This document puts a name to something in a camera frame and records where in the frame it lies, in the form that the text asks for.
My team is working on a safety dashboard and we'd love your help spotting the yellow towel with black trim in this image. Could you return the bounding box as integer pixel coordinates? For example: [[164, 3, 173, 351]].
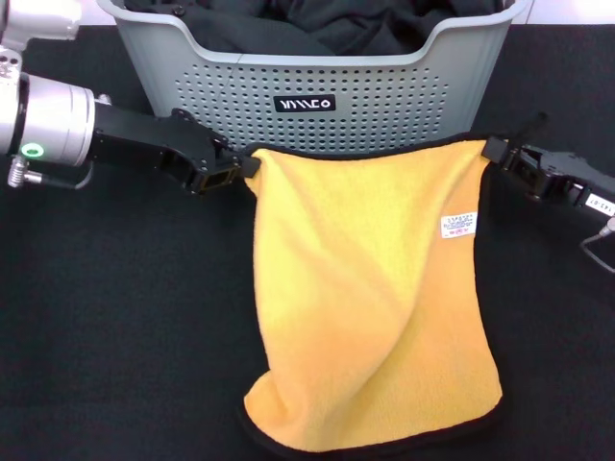
[[237, 129, 511, 461]]

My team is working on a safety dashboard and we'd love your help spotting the grey perforated plastic storage box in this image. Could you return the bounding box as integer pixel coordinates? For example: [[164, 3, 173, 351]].
[[95, 0, 529, 156]]

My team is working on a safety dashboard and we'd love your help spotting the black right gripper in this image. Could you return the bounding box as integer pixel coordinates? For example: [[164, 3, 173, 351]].
[[481, 111, 615, 216]]

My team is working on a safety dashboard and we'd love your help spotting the dark crumpled cloth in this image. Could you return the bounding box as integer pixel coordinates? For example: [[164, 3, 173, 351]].
[[123, 0, 506, 58]]

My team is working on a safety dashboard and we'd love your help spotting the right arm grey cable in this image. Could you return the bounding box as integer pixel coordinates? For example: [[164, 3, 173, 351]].
[[578, 215, 615, 276]]

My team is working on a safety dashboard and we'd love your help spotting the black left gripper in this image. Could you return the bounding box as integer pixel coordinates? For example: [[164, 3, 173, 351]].
[[88, 103, 264, 197]]

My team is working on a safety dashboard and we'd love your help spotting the left arm grey cable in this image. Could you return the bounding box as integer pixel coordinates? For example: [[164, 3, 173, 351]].
[[6, 157, 96, 192]]

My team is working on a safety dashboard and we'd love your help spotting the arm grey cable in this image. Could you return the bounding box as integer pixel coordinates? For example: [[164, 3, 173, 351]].
[[578, 215, 615, 276], [6, 157, 96, 192]]

